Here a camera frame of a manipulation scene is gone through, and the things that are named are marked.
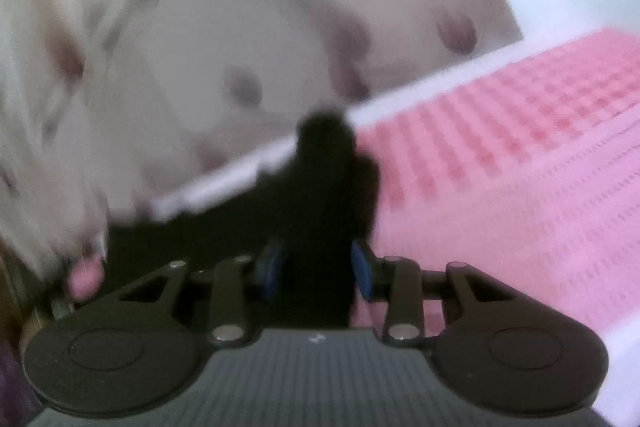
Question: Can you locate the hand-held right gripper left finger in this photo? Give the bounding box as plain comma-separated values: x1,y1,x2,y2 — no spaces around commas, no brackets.
117,239,284,348

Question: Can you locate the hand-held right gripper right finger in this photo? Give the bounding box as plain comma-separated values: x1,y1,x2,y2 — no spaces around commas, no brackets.
351,242,502,346

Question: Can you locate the black printed t-shirt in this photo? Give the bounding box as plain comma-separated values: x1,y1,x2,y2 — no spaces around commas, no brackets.
102,108,382,332

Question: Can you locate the pink checked bedsheet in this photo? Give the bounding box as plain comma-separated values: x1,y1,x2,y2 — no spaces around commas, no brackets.
150,26,640,427

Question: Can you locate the cream dotted curtain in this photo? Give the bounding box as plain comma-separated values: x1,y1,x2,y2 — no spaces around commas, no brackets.
0,0,525,280

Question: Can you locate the dark purple cloth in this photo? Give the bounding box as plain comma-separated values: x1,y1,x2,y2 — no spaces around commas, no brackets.
0,341,43,427

